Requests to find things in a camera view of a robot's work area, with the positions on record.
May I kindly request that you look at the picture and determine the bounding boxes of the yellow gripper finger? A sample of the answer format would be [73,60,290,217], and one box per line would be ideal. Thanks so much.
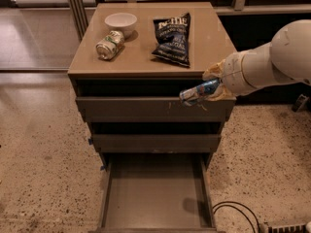
[202,59,225,81]
[207,83,235,101]

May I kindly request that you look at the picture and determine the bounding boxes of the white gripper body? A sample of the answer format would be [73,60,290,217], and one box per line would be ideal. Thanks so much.
[222,50,258,96]

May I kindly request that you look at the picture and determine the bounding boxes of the blue silver redbull can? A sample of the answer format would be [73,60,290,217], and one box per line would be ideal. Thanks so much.
[179,78,222,106]

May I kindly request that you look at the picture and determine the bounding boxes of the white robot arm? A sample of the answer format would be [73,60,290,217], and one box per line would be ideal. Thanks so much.
[202,19,311,101]

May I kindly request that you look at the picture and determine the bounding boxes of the grey drawer cabinet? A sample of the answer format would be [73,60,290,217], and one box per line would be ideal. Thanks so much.
[68,2,235,164]

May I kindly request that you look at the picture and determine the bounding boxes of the grey top drawer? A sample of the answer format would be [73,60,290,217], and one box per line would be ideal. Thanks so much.
[76,97,235,122]

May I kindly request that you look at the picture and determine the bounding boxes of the green white soda can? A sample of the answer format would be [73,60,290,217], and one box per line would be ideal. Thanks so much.
[95,30,124,60]

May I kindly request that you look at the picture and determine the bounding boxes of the grey middle drawer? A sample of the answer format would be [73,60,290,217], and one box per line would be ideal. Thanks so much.
[92,134,221,153]

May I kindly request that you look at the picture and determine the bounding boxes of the grey open bottom drawer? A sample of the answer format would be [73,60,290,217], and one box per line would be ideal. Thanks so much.
[89,153,221,233]

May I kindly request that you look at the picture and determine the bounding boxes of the dark blue chips bag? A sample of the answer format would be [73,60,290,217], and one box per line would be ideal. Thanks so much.
[152,13,191,67]

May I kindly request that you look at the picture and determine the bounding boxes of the white ceramic bowl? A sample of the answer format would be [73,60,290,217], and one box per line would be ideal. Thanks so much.
[104,13,137,38]

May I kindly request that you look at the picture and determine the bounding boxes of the blue tape pieces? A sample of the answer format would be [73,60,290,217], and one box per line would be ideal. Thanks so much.
[87,138,93,145]

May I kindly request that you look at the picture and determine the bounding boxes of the power strip on floor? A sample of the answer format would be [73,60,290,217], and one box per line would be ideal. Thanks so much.
[259,222,310,233]

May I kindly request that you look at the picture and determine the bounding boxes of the dark object by wall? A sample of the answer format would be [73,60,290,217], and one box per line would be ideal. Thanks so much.
[292,94,310,112]

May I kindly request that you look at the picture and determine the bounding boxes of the black floor cable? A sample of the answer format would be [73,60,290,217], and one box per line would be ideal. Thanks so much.
[212,200,261,233]

